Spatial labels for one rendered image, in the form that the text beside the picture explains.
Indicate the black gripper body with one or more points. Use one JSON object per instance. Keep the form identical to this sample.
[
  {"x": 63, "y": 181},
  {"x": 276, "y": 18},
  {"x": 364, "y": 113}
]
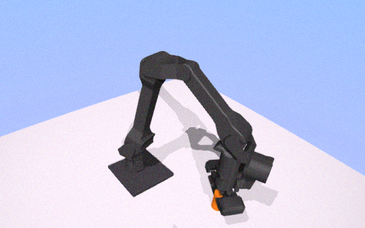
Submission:
[{"x": 230, "y": 203}]

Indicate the orange knob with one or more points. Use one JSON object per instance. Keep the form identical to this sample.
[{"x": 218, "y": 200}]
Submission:
[{"x": 216, "y": 195}]

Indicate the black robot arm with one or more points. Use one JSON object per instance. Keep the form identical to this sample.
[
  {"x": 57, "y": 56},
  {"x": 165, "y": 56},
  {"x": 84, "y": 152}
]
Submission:
[{"x": 236, "y": 144}]

